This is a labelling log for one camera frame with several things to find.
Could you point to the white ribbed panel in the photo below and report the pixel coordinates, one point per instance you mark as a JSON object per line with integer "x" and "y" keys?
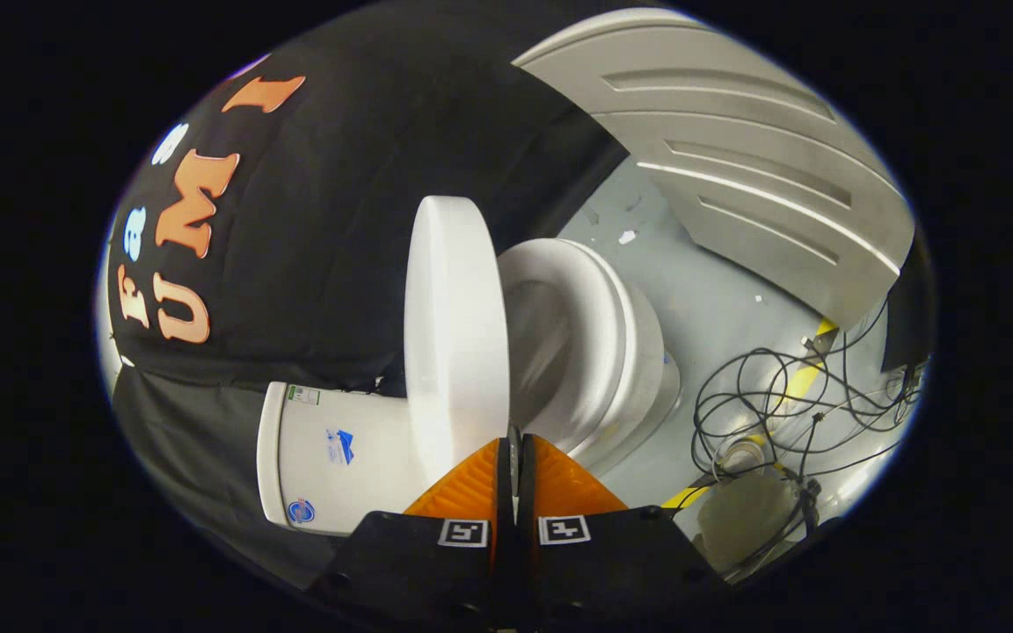
{"x": 735, "y": 132}

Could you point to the black backdrop cloth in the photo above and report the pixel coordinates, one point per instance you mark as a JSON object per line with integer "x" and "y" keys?
{"x": 339, "y": 220}

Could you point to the white toilet seat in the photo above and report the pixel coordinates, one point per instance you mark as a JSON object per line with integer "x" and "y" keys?
{"x": 599, "y": 299}

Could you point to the white toilet with tank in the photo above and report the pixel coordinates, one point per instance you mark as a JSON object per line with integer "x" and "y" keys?
{"x": 357, "y": 457}

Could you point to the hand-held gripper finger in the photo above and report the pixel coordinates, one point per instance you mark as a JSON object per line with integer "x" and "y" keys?
{"x": 526, "y": 501}
{"x": 506, "y": 501}

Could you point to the yellow black floor tape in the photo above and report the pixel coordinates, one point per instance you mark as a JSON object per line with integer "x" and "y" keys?
{"x": 805, "y": 378}

